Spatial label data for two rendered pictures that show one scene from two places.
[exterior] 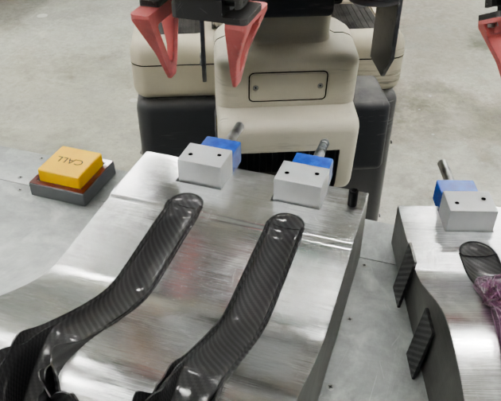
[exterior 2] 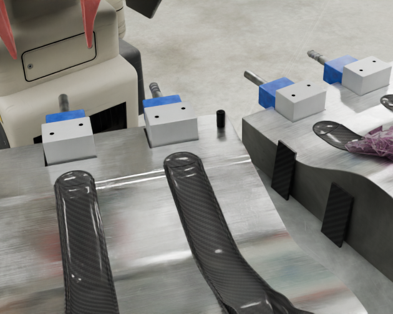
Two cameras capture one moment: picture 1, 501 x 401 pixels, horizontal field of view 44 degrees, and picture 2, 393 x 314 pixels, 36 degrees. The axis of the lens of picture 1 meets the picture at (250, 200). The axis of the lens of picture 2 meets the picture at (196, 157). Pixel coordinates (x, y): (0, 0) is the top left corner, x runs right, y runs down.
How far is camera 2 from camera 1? 21 cm
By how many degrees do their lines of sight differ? 25
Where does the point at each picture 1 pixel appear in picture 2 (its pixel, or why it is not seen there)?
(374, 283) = not seen: hidden behind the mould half
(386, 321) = (287, 215)
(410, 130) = not seen: hidden behind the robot
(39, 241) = not seen: outside the picture
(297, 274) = (226, 197)
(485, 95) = (151, 37)
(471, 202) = (302, 91)
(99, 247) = (19, 256)
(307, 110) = (85, 74)
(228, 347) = (229, 278)
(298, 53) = (61, 20)
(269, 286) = (208, 218)
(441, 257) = (306, 142)
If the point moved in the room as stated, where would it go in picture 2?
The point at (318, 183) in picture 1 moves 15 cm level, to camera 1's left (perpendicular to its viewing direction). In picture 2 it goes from (191, 115) to (56, 166)
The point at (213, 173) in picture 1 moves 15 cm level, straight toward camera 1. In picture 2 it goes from (85, 143) to (170, 222)
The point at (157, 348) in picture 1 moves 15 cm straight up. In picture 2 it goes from (188, 304) to (176, 127)
